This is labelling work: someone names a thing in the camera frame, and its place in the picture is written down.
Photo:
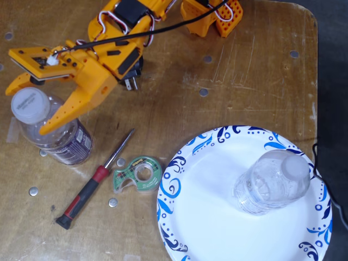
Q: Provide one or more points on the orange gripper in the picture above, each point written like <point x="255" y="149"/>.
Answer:
<point x="95" y="82"/>

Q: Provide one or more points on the clear bottle blue white label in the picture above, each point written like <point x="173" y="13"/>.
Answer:
<point x="266" y="190"/>

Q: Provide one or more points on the blue floral paper plate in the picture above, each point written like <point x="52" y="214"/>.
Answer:
<point x="206" y="212"/>

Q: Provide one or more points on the round metal table rivet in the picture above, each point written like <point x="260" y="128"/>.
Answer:
<point x="121" y="162"/>
<point x="43" y="153"/>
<point x="113" y="202"/>
<point x="33" y="191"/>

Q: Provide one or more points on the clear bottle purple label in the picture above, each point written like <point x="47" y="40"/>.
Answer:
<point x="68" y="146"/>

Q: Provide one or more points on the black plug adapter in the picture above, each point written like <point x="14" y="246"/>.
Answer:
<point x="128" y="84"/>

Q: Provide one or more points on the red black screwdriver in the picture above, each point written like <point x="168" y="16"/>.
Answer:
<point x="85" y="191"/>

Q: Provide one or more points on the green tape dispenser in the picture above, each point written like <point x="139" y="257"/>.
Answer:
<point x="152" y="176"/>

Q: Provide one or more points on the clear tape strip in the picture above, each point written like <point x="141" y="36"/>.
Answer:
<point x="131" y="258"/>

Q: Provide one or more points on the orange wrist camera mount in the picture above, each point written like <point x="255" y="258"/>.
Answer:
<point x="40" y="68"/>

